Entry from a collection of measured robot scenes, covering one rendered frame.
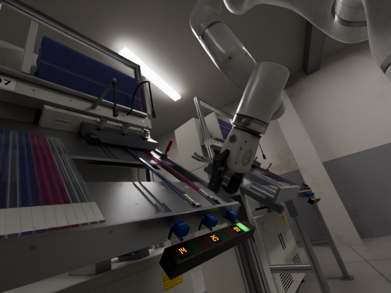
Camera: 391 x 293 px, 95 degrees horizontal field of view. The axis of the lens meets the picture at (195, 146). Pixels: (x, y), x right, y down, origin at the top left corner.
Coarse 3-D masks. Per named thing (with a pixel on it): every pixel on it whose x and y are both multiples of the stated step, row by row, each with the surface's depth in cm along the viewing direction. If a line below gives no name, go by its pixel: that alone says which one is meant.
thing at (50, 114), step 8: (48, 112) 72; (56, 112) 74; (64, 112) 76; (72, 112) 82; (40, 120) 75; (48, 120) 73; (56, 120) 75; (64, 120) 77; (72, 120) 79; (80, 120) 81; (88, 120) 83; (56, 128) 76; (64, 128) 78; (72, 128) 80; (120, 128) 94; (136, 128) 105
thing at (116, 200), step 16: (96, 192) 42; (112, 192) 44; (128, 192) 47; (144, 192) 50; (160, 192) 54; (176, 192) 58; (192, 192) 63; (208, 192) 69; (112, 208) 38; (128, 208) 40; (144, 208) 43; (160, 208) 44; (176, 208) 48; (192, 208) 51
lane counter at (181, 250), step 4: (180, 244) 36; (172, 248) 35; (176, 248) 35; (180, 248) 35; (184, 248) 36; (176, 252) 34; (180, 252) 34; (184, 252) 35; (188, 252) 35; (180, 256) 33; (184, 256) 34; (188, 256) 34
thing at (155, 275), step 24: (120, 264) 65; (144, 264) 63; (24, 288) 62; (48, 288) 51; (72, 288) 47; (96, 288) 51; (120, 288) 55; (144, 288) 60; (168, 288) 65; (192, 288) 73
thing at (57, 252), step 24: (144, 216) 36; (168, 216) 39; (192, 216) 46; (216, 216) 55; (0, 240) 21; (24, 240) 22; (48, 240) 24; (72, 240) 26; (96, 240) 29; (120, 240) 32; (144, 240) 37; (0, 264) 21; (24, 264) 23; (48, 264) 25; (72, 264) 28; (0, 288) 22
